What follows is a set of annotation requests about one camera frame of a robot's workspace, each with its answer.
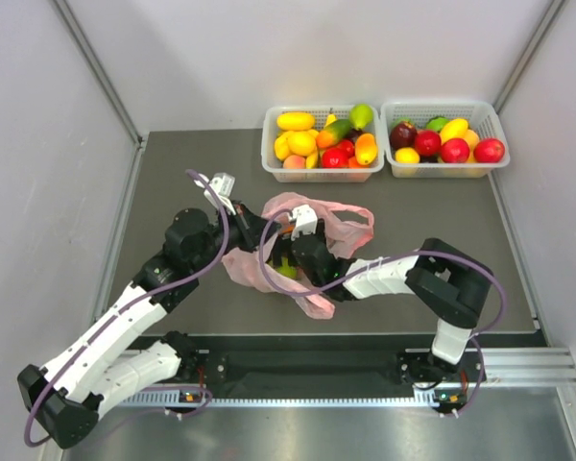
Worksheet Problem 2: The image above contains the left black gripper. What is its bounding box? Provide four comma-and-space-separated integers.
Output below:
191, 200, 283, 273

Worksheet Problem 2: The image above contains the yellow lemon right basket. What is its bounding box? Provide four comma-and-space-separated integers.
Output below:
395, 147, 420, 164

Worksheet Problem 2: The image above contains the grey slotted cable duct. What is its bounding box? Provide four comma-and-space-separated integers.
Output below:
119, 386, 467, 409

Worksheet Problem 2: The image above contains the dark red apple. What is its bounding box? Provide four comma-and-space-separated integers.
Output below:
389, 121, 418, 150

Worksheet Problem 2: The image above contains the red apple front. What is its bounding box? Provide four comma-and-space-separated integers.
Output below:
440, 138, 470, 163

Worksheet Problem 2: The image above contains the right white plastic basket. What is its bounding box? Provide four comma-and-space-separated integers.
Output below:
380, 101, 510, 179

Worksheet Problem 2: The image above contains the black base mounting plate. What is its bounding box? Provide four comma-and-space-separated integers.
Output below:
172, 333, 467, 388

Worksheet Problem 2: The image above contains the yellow lemon basket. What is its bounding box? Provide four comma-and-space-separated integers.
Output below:
395, 147, 420, 164
287, 132, 317, 157

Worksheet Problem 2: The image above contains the yellow lemon far left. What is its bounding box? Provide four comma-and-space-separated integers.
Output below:
274, 133, 292, 162

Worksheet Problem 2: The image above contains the green pear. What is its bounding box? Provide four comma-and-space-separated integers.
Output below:
348, 104, 374, 131

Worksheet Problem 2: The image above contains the red apple middle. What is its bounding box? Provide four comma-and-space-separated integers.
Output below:
414, 130, 442, 157

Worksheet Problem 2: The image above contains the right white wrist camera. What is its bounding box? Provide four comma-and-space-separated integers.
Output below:
289, 205, 318, 241

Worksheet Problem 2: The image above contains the pink plastic bag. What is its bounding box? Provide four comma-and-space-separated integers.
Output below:
221, 192, 375, 320

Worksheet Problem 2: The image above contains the green lime in bag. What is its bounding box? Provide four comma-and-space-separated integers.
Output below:
276, 264, 299, 279

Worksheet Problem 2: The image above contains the white plastic basket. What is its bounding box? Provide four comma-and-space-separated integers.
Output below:
380, 101, 510, 179
261, 103, 388, 182

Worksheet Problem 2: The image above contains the yellow mango right basket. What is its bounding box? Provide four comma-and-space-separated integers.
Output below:
439, 118, 469, 144

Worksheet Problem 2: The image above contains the red apple far right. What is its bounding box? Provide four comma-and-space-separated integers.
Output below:
473, 138, 506, 163

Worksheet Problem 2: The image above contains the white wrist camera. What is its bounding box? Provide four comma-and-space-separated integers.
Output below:
289, 205, 318, 241
202, 173, 236, 215

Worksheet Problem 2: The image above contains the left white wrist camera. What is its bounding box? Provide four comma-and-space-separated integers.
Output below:
202, 173, 236, 215

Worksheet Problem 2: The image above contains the left white plastic basket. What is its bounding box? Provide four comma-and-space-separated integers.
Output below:
261, 103, 388, 182

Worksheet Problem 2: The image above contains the green orange mango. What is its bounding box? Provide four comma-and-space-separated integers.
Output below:
316, 119, 352, 149

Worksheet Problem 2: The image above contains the yellow mango from bag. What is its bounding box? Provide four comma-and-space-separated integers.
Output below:
276, 111, 316, 132

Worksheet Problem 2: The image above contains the orange yellow mango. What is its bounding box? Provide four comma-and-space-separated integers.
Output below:
355, 133, 378, 166

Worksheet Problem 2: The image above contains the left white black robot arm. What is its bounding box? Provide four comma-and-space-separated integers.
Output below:
16, 201, 279, 449

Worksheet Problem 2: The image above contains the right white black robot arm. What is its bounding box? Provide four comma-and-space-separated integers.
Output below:
266, 232, 494, 385

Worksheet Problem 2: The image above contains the peach fruit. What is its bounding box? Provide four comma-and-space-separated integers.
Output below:
282, 155, 307, 170

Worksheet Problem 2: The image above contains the red apple left basket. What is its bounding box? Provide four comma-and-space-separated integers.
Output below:
320, 147, 349, 169

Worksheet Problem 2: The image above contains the yellow lemon left basket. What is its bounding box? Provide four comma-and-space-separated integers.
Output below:
287, 132, 317, 157

